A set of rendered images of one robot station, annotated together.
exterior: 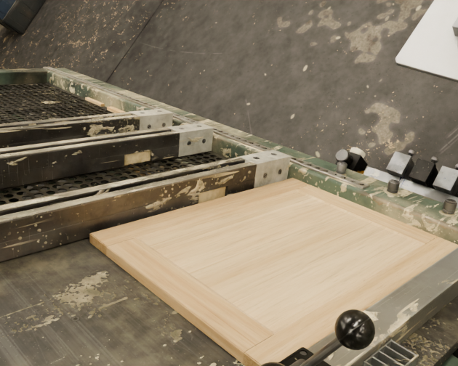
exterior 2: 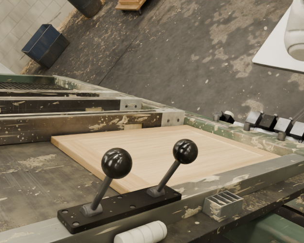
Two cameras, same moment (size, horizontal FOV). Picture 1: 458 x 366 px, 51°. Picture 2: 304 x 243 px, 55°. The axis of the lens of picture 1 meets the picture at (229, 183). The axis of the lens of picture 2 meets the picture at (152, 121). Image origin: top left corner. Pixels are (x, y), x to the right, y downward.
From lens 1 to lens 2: 20 cm
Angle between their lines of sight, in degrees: 10
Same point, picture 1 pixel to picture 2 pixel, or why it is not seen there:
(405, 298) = (241, 172)
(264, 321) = (145, 179)
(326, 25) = (219, 57)
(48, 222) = (25, 125)
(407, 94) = (267, 94)
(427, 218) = (266, 142)
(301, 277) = not seen: hidden behind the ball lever
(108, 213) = (64, 127)
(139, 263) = (76, 149)
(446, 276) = (272, 166)
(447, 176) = (283, 123)
